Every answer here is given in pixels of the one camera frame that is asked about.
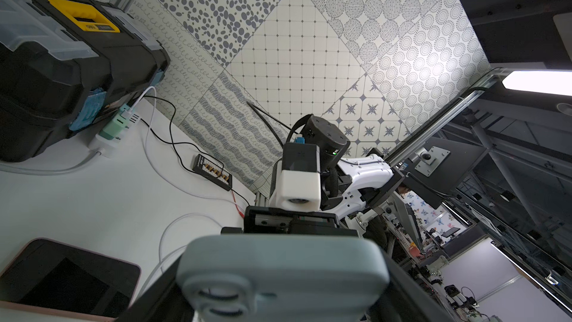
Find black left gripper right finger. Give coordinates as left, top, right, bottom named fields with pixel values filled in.
left=370, top=259, right=454, bottom=322

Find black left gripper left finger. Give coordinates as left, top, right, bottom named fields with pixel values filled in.
left=116, top=259, right=195, bottom=322

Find grey-green case phone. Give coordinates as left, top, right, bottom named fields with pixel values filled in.
left=176, top=234, right=390, bottom=321

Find pink case phone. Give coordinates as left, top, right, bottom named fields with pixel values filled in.
left=1, top=238, right=141, bottom=321

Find white power strip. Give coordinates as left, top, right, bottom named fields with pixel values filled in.
left=88, top=113, right=140, bottom=158

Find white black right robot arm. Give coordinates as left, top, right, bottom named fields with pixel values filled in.
left=221, top=114, right=403, bottom=236

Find coiled grey power cable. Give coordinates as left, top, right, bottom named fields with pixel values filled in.
left=0, top=151, right=101, bottom=176

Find black yellow toolbox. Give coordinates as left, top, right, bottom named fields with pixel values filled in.
left=1, top=0, right=170, bottom=162

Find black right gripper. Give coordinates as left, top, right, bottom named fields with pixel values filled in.
left=220, top=207, right=358, bottom=236

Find green charger plugs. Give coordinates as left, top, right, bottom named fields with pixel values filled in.
left=99, top=104, right=133, bottom=140

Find black terminal board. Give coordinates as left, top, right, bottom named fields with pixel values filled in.
left=192, top=154, right=233, bottom=191

